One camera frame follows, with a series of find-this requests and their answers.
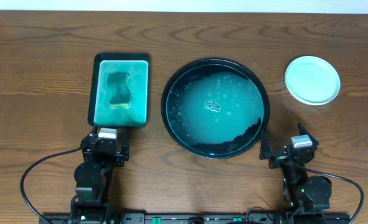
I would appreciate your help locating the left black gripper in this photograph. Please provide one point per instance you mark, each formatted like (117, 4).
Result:
(88, 152)

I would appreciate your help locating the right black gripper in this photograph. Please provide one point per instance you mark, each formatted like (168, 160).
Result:
(264, 151)

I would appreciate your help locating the green scouring sponge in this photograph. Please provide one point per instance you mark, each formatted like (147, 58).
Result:
(120, 94)

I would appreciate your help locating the mint green plate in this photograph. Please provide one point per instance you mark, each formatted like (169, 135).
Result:
(312, 80)

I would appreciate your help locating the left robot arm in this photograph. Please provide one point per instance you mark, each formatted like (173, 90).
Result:
(93, 182)

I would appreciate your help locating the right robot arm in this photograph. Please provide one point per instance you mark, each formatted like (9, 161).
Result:
(308, 196)

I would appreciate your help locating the black rectangular sponge tray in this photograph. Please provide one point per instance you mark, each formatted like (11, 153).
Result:
(100, 114)

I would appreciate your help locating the round black serving tray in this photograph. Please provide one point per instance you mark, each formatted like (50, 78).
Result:
(215, 108)

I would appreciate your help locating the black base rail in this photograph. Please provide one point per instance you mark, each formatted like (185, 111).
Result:
(133, 218)

